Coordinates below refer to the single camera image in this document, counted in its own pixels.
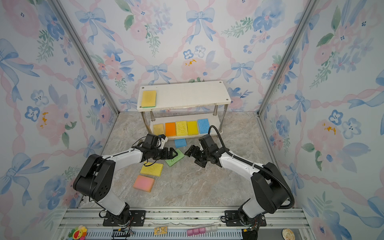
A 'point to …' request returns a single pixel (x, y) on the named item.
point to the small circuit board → (161, 230)
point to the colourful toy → (79, 233)
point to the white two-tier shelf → (188, 101)
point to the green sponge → (180, 155)
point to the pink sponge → (143, 183)
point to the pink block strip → (201, 231)
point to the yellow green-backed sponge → (149, 98)
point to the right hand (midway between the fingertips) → (188, 155)
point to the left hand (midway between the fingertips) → (172, 153)
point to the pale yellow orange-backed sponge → (158, 129)
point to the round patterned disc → (288, 234)
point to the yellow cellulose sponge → (181, 128)
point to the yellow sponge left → (155, 169)
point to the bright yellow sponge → (192, 127)
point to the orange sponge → (170, 129)
